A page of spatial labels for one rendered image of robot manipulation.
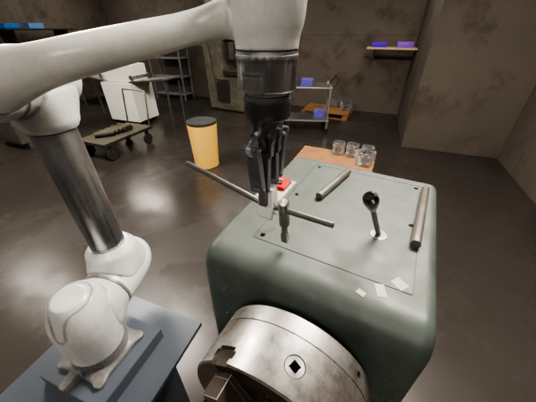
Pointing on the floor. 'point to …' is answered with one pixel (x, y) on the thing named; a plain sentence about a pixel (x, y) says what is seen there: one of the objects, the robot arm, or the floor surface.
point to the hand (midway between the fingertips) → (268, 200)
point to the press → (222, 75)
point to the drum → (203, 141)
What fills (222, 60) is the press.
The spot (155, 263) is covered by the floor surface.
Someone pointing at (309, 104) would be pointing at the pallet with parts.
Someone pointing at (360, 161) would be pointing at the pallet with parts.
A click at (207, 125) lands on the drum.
